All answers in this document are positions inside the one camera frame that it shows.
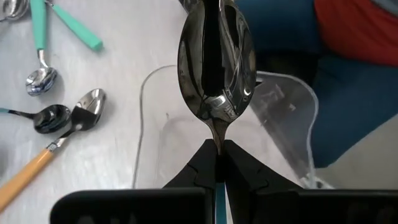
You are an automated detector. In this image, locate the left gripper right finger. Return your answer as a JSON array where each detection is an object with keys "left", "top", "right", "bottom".
[{"left": 224, "top": 139, "right": 304, "bottom": 224}]

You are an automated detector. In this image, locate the blue-handled black spoon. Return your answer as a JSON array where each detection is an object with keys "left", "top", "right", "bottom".
[
  {"left": 177, "top": 0, "right": 257, "bottom": 224},
  {"left": 0, "top": 104, "right": 73, "bottom": 135}
]

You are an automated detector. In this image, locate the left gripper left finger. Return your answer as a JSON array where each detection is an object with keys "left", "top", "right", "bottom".
[{"left": 163, "top": 139, "right": 218, "bottom": 189}]

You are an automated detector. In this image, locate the red fabric item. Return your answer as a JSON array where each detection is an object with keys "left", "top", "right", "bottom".
[{"left": 313, "top": 0, "right": 398, "bottom": 68}]

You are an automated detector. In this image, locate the orange-handled silver spoon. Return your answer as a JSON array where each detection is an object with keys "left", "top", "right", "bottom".
[{"left": 0, "top": 88, "right": 108, "bottom": 213}]

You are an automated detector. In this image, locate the blue fabric seat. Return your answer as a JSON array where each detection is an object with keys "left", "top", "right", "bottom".
[{"left": 234, "top": 0, "right": 398, "bottom": 169}]

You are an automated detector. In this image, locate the clear plastic container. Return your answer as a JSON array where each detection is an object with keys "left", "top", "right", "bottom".
[{"left": 132, "top": 64, "right": 335, "bottom": 190}]

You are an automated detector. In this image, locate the white table sheet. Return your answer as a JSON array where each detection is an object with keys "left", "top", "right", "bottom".
[{"left": 0, "top": 0, "right": 259, "bottom": 224}]

